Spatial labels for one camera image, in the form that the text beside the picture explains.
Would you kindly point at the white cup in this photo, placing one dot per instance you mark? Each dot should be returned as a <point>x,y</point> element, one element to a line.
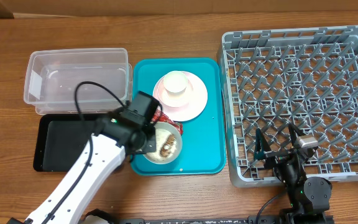
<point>175,82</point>

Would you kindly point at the small pink plate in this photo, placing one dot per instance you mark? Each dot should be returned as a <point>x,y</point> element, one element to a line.
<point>175,99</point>

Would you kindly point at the black tray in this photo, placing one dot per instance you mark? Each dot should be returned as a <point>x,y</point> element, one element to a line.
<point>61,140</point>

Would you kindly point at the teal plastic tray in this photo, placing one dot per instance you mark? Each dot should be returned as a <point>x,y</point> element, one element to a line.
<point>203,150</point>

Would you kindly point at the clear plastic bin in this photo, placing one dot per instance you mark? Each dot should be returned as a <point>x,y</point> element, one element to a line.
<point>95,79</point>

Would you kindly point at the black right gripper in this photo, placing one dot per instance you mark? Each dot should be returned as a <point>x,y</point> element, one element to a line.
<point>279,154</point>

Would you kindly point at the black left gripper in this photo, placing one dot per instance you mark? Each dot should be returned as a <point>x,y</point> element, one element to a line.
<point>150,144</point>

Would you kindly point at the grey dish rack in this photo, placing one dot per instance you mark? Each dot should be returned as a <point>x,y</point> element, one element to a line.
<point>307,77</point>

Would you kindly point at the grey bowl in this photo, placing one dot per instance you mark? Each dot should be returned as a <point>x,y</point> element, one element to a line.
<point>168,144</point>

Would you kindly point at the red snack wrapper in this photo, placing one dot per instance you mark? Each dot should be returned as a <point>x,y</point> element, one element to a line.
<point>162,117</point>

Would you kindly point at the large white plate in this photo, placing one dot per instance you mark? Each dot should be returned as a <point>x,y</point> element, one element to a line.
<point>197,103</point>

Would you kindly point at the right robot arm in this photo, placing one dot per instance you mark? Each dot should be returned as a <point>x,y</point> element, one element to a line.
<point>308,196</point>

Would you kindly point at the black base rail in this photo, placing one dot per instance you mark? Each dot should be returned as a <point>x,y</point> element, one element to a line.
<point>98,216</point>

